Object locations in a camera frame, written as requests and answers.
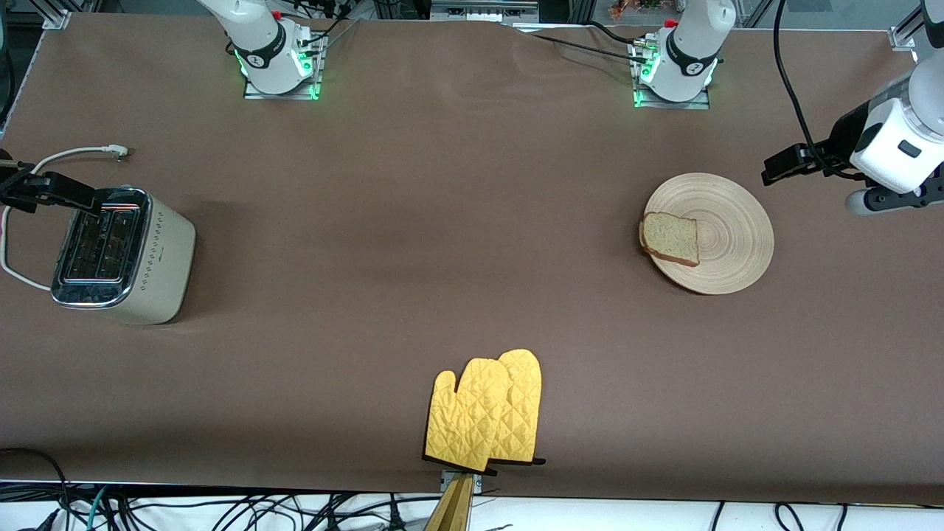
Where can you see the slice of bread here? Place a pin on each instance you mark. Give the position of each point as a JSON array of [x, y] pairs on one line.
[[671, 240]]

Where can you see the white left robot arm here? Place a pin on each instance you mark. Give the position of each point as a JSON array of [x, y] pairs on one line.
[[693, 51]]

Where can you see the wooden camera stand bar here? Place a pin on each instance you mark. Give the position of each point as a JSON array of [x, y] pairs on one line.
[[451, 512]]

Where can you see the grey equipment box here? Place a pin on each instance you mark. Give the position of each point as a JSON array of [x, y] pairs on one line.
[[483, 10]]

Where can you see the yellow quilted oven mitt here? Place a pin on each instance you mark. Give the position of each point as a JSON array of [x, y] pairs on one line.
[[472, 420], [525, 413]]

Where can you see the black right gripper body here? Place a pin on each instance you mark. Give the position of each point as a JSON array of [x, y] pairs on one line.
[[22, 185]]

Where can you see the cream toaster with chrome top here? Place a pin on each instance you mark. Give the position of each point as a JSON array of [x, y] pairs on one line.
[[158, 258]]

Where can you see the aluminium frame rail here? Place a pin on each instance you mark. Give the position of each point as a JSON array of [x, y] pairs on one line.
[[903, 37], [70, 13]]

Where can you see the small metal clamp bracket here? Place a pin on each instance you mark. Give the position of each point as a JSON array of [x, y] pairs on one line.
[[478, 483]]

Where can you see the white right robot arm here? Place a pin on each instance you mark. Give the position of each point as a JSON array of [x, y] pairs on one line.
[[262, 44]]

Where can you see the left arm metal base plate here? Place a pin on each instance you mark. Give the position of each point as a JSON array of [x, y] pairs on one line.
[[697, 105]]

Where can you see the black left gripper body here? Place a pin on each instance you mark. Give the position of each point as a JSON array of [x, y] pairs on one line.
[[845, 137]]

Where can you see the round wooden plate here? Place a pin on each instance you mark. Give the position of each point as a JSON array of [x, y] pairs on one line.
[[730, 236]]

